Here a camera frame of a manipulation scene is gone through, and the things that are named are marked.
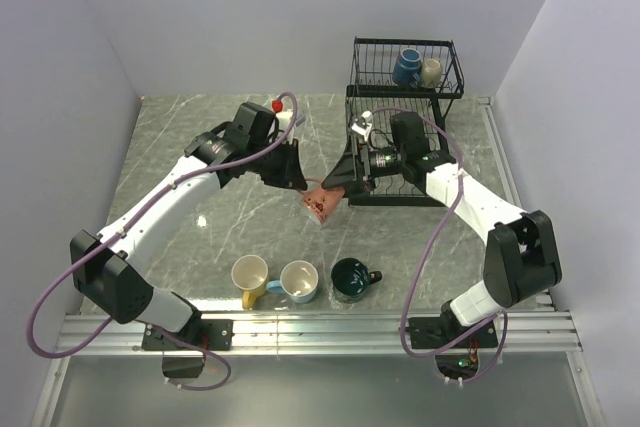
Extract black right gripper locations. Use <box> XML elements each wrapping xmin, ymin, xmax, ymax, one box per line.
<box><xmin>322</xmin><ymin>134</ymin><xmax>406</xmax><ymax>200</ymax></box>

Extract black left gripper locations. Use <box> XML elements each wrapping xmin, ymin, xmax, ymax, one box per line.
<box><xmin>248</xmin><ymin>135</ymin><xmax>307</xmax><ymax>190</ymax></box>

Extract pink ceramic mug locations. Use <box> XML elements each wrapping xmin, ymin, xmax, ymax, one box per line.
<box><xmin>300</xmin><ymin>178</ymin><xmax>345</xmax><ymax>226</ymax></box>

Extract dark blue ceramic mug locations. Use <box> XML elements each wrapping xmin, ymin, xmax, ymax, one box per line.
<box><xmin>392</xmin><ymin>48</ymin><xmax>422</xmax><ymax>87</ymax></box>

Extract beige ceramic mug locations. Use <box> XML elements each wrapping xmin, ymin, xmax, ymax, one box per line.
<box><xmin>421</xmin><ymin>58</ymin><xmax>443</xmax><ymax>89</ymax></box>

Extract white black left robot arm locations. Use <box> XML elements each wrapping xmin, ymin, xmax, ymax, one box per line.
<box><xmin>71</xmin><ymin>102</ymin><xmax>307</xmax><ymax>349</ymax></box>

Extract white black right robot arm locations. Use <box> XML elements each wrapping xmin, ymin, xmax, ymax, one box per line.
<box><xmin>322</xmin><ymin>107</ymin><xmax>562</xmax><ymax>353</ymax></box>

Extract dark green ceramic mug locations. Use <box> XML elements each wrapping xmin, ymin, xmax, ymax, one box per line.
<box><xmin>330</xmin><ymin>258</ymin><xmax>383</xmax><ymax>303</ymax></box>

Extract yellow ceramic mug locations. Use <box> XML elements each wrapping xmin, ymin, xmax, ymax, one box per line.
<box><xmin>231</xmin><ymin>254</ymin><xmax>269</xmax><ymax>310</ymax></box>

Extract light blue ceramic mug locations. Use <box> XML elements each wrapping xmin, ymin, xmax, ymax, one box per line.
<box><xmin>266</xmin><ymin>260</ymin><xmax>319</xmax><ymax>304</ymax></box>

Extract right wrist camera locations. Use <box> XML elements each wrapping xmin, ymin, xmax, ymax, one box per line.
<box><xmin>350</xmin><ymin>110</ymin><xmax>373</xmax><ymax>142</ymax></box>

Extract black wire dish rack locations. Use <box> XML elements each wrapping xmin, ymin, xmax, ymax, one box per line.
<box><xmin>345</xmin><ymin>37</ymin><xmax>464</xmax><ymax>207</ymax></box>

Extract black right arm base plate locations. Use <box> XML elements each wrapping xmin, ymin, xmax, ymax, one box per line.
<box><xmin>406</xmin><ymin>315</ymin><xmax>499</xmax><ymax>350</ymax></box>

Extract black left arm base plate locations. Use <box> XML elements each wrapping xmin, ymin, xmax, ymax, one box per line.
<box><xmin>141</xmin><ymin>318</ymin><xmax>233</xmax><ymax>351</ymax></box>

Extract black box under rail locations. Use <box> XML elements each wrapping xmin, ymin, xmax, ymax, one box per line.
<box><xmin>161</xmin><ymin>355</ymin><xmax>205</xmax><ymax>380</ymax></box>

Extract aluminium mounting rail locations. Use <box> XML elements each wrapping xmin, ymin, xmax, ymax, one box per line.
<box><xmin>57</xmin><ymin>311</ymin><xmax>582</xmax><ymax>356</ymax></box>

